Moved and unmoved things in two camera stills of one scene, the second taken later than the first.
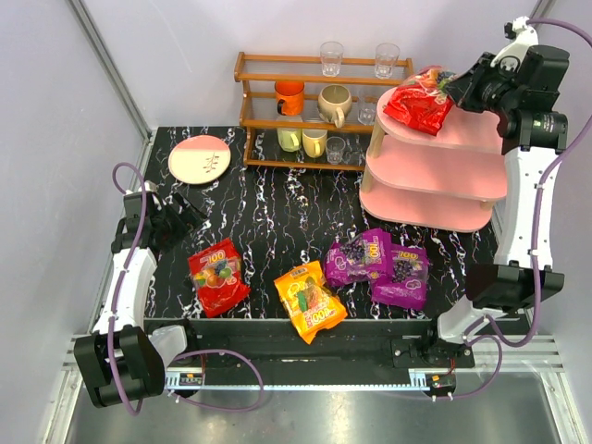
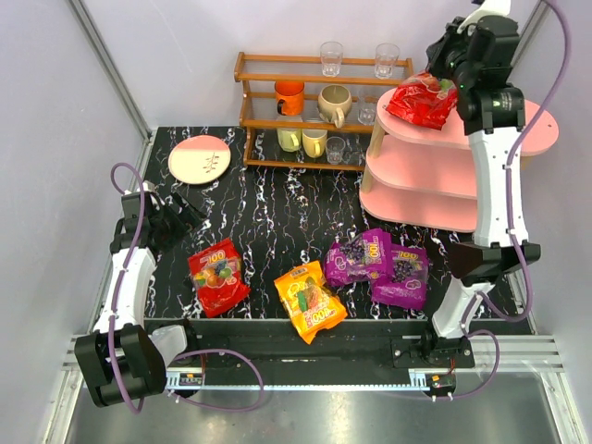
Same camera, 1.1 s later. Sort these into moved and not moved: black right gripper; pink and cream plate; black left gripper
Moved: black right gripper
Not moved: pink and cream plate; black left gripper
